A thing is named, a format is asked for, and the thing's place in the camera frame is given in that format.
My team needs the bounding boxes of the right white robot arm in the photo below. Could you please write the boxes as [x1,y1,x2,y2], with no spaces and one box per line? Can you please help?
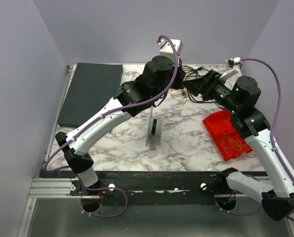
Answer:
[183,70,294,221]

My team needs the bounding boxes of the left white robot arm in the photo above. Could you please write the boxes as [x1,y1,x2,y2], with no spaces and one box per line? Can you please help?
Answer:
[55,55,183,187]

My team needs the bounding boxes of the red plastic bin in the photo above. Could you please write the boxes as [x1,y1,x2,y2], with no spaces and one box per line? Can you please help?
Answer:
[202,110,252,161]

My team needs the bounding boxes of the black USB cable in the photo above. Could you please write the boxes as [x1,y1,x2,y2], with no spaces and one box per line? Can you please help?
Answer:
[184,65,212,103]

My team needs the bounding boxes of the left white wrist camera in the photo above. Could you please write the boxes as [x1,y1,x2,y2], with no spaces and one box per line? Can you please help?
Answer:
[157,39,184,61]

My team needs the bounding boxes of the grey cable spool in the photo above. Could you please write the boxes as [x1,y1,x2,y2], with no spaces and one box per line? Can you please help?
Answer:
[146,107,165,148]

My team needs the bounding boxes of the yellow wires in bin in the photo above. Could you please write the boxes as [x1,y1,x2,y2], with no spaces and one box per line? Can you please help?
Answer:
[220,134,253,155]

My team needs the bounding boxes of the dark grey network switch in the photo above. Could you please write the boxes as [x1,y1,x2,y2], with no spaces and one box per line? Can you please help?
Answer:
[58,63,123,128]

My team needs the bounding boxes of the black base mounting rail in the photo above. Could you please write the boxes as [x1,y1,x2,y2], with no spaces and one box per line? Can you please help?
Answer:
[70,170,268,207]

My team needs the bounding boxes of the aluminium frame rail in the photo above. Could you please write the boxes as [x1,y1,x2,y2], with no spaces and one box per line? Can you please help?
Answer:
[28,178,71,198]

